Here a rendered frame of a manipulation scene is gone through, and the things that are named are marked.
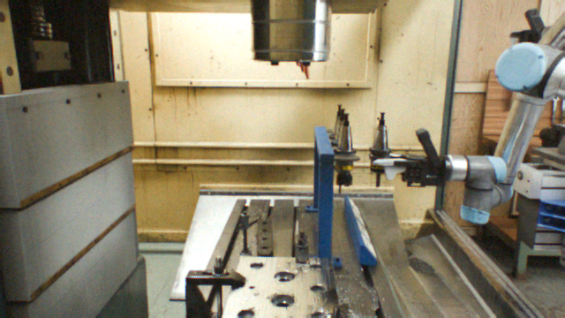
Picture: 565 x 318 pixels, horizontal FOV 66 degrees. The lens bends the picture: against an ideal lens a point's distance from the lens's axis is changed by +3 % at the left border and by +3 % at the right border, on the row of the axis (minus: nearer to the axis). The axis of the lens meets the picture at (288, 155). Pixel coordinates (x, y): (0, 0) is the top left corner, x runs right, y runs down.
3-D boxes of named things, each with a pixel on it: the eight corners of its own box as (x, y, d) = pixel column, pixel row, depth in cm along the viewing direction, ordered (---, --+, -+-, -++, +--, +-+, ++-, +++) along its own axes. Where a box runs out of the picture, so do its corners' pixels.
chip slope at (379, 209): (389, 246, 202) (393, 192, 196) (437, 344, 133) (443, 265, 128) (201, 242, 204) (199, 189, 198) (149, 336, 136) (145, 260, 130)
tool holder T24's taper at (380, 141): (372, 146, 125) (372, 123, 123) (387, 147, 124) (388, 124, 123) (372, 149, 120) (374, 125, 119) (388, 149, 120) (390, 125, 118)
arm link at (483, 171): (505, 190, 120) (510, 160, 118) (464, 188, 120) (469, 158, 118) (493, 181, 128) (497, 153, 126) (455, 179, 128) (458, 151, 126)
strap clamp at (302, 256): (307, 271, 119) (308, 220, 115) (308, 298, 106) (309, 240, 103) (295, 271, 119) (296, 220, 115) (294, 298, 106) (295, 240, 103)
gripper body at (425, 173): (404, 186, 121) (448, 188, 120) (407, 156, 119) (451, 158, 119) (398, 179, 128) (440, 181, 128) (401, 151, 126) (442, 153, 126)
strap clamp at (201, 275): (246, 314, 99) (246, 253, 96) (244, 323, 96) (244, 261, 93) (190, 314, 99) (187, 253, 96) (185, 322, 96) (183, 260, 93)
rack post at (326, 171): (340, 259, 126) (343, 161, 119) (342, 268, 121) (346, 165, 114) (306, 259, 126) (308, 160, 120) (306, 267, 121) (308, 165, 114)
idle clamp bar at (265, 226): (272, 237, 141) (272, 218, 140) (274, 276, 116) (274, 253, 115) (257, 237, 141) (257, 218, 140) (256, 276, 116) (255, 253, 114)
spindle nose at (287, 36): (259, 61, 95) (258, 3, 92) (331, 61, 93) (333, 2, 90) (243, 61, 80) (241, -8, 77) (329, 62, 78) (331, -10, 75)
